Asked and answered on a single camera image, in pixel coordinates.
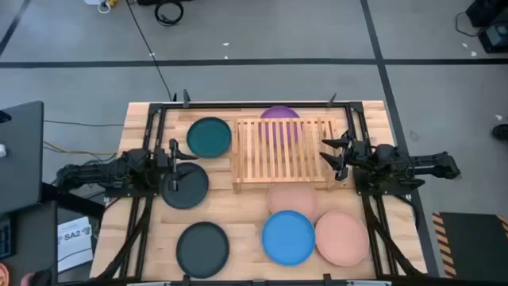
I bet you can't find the slatted wooden shelf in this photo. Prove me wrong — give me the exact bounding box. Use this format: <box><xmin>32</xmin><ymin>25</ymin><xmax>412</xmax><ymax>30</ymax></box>
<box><xmin>231</xmin><ymin>116</ymin><xmax>347</xmax><ymax>195</ymax></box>

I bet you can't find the black metal table frame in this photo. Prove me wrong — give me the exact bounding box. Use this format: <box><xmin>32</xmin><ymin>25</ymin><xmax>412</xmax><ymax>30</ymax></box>
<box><xmin>94</xmin><ymin>100</ymin><xmax>428</xmax><ymax>286</ymax></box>

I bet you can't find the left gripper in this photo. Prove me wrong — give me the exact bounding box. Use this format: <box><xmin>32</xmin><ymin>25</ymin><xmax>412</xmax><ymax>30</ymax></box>
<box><xmin>154</xmin><ymin>138</ymin><xmax>207</xmax><ymax>192</ymax></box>

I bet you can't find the dark grey desk top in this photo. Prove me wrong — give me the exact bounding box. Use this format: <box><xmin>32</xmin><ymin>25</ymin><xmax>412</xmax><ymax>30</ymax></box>
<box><xmin>0</xmin><ymin>100</ymin><xmax>44</xmax><ymax>215</ymax></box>

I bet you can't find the black equipment case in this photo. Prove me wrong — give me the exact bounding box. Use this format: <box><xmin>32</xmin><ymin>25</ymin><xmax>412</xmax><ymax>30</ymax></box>
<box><xmin>465</xmin><ymin>0</ymin><xmax>508</xmax><ymax>28</ymax></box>

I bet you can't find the flat black item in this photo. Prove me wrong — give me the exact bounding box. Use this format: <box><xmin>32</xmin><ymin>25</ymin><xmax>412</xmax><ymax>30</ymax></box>
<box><xmin>137</xmin><ymin>0</ymin><xmax>191</xmax><ymax>6</ymax></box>

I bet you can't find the blue plate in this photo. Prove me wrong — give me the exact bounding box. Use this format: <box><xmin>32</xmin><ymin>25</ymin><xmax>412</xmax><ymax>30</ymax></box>
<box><xmin>260</xmin><ymin>210</ymin><xmax>317</xmax><ymax>267</ymax></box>

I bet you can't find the dark grey side table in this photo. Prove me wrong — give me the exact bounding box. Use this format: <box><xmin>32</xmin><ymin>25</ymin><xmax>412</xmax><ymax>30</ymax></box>
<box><xmin>0</xmin><ymin>200</ymin><xmax>60</xmax><ymax>286</ymax></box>

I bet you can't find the black box with screen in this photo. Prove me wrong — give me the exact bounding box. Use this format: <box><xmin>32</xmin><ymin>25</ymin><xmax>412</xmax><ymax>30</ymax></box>
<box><xmin>478</xmin><ymin>22</ymin><xmax>508</xmax><ymax>54</ymax></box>

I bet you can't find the yellow cable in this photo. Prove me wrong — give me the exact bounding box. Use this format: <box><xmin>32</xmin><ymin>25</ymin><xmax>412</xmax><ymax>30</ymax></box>
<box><xmin>42</xmin><ymin>140</ymin><xmax>119</xmax><ymax>157</ymax></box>

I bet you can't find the teal plate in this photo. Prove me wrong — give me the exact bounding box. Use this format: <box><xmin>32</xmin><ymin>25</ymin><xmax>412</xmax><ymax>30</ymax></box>
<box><xmin>186</xmin><ymin>116</ymin><xmax>233</xmax><ymax>159</ymax></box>

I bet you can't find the black computer mouse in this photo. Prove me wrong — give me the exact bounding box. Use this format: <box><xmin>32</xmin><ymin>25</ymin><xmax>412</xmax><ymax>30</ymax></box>
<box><xmin>25</xmin><ymin>269</ymin><xmax>52</xmax><ymax>286</ymax></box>

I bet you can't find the black keypad device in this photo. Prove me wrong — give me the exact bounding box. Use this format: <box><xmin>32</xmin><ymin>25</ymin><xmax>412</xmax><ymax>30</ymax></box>
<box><xmin>0</xmin><ymin>214</ymin><xmax>17</xmax><ymax>260</ymax></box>

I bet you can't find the black mat with striped edge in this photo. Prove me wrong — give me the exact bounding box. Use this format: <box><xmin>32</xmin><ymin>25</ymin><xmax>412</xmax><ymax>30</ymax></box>
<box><xmin>431</xmin><ymin>211</ymin><xmax>508</xmax><ymax>280</ymax></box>

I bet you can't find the purple plate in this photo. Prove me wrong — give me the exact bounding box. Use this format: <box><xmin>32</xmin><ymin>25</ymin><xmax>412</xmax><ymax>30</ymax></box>
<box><xmin>260</xmin><ymin>105</ymin><xmax>302</xmax><ymax>146</ymax></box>

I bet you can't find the white SA2 paper sheet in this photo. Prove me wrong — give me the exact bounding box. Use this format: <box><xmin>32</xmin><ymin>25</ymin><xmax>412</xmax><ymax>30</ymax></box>
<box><xmin>57</xmin><ymin>216</ymin><xmax>94</xmax><ymax>273</ymax></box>

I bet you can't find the pink plate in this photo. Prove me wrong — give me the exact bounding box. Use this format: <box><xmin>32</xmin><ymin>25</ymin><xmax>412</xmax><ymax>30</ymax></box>
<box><xmin>267</xmin><ymin>183</ymin><xmax>318</xmax><ymax>223</ymax></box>
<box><xmin>314</xmin><ymin>210</ymin><xmax>371</xmax><ymax>267</ymax></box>

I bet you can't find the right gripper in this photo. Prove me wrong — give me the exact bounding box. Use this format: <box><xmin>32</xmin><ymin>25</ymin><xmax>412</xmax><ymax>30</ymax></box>
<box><xmin>319</xmin><ymin>129</ymin><xmax>374</xmax><ymax>182</ymax></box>

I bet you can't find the dark grey plate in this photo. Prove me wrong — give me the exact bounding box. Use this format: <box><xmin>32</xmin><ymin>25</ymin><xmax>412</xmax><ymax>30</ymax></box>
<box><xmin>175</xmin><ymin>221</ymin><xmax>230</xmax><ymax>280</ymax></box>
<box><xmin>160</xmin><ymin>161</ymin><xmax>210</xmax><ymax>211</ymax></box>

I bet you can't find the long black cable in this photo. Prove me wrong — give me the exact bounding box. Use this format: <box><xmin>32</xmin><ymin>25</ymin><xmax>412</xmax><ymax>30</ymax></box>
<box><xmin>125</xmin><ymin>0</ymin><xmax>178</xmax><ymax>102</ymax></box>

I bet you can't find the white charger with cable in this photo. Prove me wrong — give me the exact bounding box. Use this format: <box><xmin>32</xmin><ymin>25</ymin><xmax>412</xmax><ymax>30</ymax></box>
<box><xmin>83</xmin><ymin>0</ymin><xmax>113</xmax><ymax>14</ymax></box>

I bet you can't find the coiled black cable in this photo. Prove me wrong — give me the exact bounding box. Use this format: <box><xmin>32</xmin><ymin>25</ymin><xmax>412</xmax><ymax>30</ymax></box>
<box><xmin>153</xmin><ymin>0</ymin><xmax>185</xmax><ymax>28</ymax></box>

